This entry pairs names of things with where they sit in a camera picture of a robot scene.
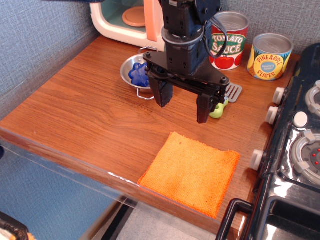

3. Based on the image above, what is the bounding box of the green handled grey spatula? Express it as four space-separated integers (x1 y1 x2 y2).
209 83 243 119

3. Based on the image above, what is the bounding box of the orange folded cloth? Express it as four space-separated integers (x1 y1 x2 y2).
137 132 241 219

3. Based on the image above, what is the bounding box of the blue flower shaped toy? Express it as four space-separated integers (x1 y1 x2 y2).
128 62 150 87

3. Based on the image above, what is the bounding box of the white stove knob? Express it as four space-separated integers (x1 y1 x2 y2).
272 87 286 105
265 106 279 125
249 149 264 171

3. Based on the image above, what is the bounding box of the toy microwave oven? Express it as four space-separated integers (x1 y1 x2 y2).
90 0 165 52

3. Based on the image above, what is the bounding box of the silver metal pan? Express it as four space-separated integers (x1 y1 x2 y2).
120 46 159 101

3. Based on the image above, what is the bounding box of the black toy stove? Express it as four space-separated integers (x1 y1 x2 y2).
216 43 320 240

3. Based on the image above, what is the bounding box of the orange plate inside microwave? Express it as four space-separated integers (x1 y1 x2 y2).
122 6 146 28

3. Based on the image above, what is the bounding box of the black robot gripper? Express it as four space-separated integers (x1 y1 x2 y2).
143 40 230 124

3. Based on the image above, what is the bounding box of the pineapple slices can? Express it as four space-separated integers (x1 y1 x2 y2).
247 33 294 81

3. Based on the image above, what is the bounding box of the tomato sauce can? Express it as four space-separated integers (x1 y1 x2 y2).
210 11 250 70

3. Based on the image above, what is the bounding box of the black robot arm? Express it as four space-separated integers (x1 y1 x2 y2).
143 0 230 124

